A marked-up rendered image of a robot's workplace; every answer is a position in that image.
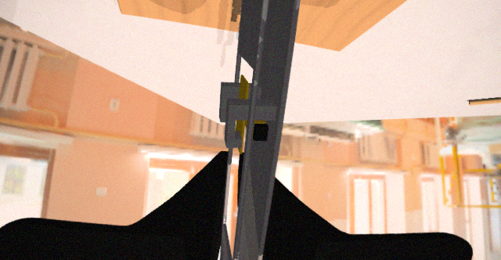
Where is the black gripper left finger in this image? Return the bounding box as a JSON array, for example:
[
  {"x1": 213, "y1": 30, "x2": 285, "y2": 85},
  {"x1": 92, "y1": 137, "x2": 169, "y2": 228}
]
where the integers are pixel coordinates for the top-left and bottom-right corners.
[{"x1": 0, "y1": 151, "x2": 228, "y2": 260}]

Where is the light wooden board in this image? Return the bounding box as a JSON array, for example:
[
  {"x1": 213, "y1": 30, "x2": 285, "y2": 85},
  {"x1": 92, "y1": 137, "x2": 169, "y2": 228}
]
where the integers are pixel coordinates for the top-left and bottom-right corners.
[{"x1": 117, "y1": 0, "x2": 407, "y2": 52}]

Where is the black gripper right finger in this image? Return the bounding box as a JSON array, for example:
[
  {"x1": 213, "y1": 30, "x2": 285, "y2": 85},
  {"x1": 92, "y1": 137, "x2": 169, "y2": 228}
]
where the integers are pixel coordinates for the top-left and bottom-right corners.
[{"x1": 261, "y1": 178, "x2": 473, "y2": 260}]

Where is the orange flat paddle with long thin handle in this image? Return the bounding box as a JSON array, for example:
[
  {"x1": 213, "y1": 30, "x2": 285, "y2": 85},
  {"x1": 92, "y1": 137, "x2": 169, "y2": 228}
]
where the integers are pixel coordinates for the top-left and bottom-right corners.
[{"x1": 469, "y1": 97, "x2": 501, "y2": 106}]

